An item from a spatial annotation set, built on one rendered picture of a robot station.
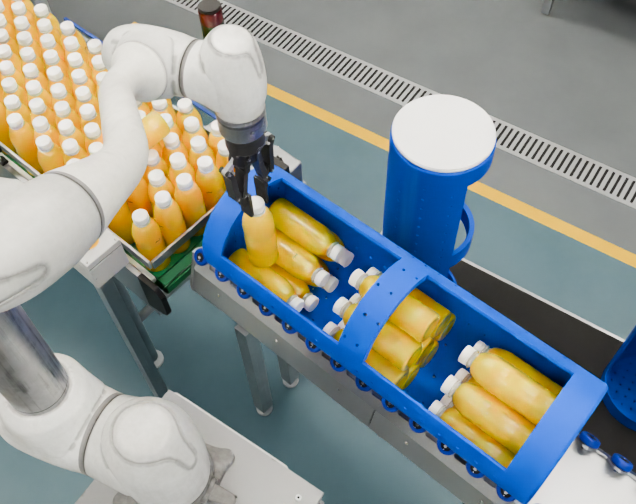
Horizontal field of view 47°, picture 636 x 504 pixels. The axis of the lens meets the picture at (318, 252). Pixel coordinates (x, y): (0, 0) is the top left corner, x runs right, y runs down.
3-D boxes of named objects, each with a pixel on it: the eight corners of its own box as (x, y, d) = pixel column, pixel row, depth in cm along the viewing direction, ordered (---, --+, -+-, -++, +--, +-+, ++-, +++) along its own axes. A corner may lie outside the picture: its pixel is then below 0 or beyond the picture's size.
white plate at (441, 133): (408, 179, 188) (408, 182, 189) (511, 159, 191) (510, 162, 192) (380, 103, 203) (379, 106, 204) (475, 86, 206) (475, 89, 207)
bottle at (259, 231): (253, 272, 168) (244, 224, 152) (244, 248, 171) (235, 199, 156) (282, 263, 169) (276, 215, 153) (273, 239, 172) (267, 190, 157)
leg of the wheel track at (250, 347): (265, 419, 262) (245, 339, 210) (253, 409, 264) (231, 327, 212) (276, 407, 264) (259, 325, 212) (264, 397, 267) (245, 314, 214)
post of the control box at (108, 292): (167, 414, 264) (87, 263, 181) (160, 407, 266) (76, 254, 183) (175, 405, 266) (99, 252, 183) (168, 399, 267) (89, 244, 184)
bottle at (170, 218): (174, 228, 198) (160, 185, 183) (196, 238, 196) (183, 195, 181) (159, 248, 195) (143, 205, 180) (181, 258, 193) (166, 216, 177)
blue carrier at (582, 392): (512, 525, 148) (551, 473, 125) (206, 285, 181) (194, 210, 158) (580, 425, 161) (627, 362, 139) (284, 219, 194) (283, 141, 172)
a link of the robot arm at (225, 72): (278, 92, 131) (212, 74, 134) (272, 21, 118) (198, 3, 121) (254, 134, 126) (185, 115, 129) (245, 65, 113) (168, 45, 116)
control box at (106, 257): (98, 289, 177) (86, 266, 168) (47, 245, 184) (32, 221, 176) (130, 262, 181) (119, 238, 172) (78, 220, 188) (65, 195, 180)
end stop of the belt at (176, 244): (154, 269, 185) (152, 262, 183) (152, 267, 186) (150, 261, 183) (263, 174, 202) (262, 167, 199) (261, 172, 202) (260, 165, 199)
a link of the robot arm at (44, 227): (101, 175, 82) (-1, 145, 85) (-11, 259, 68) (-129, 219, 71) (108, 269, 90) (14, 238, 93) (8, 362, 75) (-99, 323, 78)
